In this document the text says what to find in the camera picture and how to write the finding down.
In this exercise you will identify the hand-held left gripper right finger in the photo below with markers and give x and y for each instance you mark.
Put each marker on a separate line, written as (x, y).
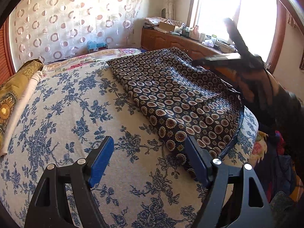
(197, 162)

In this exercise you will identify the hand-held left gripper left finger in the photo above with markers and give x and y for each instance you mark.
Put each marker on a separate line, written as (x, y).
(102, 165)

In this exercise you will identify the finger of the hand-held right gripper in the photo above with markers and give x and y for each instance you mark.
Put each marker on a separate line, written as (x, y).
(236, 38)
(218, 59)

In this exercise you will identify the dark clothes heap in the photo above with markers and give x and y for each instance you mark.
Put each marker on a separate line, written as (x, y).
(282, 171)

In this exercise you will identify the pink bottle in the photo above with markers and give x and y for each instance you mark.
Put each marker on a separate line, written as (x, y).
(195, 32)

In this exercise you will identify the window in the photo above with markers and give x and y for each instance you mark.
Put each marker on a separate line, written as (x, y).
(213, 9)

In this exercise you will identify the wooden cabinet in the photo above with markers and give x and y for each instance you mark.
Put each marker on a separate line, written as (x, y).
(171, 41)

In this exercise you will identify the blue floral bed cover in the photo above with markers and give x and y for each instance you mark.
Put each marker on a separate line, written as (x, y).
(71, 123)

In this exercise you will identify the patterned paper box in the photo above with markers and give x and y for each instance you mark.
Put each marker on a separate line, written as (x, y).
(177, 23)

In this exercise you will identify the cardboard box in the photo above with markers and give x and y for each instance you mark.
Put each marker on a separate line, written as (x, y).
(166, 26)

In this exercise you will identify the plain sheer window curtain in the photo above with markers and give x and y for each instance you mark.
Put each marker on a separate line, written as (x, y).
(170, 0)

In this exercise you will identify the stack of papers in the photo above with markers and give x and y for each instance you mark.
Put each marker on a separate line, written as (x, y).
(152, 21)

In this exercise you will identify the gold patterned pillow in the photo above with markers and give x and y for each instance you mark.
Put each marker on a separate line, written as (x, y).
(11, 92)

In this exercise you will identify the blue box by curtain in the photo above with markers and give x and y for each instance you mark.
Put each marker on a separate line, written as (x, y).
(96, 45)

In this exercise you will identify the wooden slatted wardrobe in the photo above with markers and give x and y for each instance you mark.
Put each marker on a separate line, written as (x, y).
(6, 57)

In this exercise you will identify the sheer curtain with circles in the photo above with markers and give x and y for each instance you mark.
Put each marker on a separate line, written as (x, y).
(71, 21)

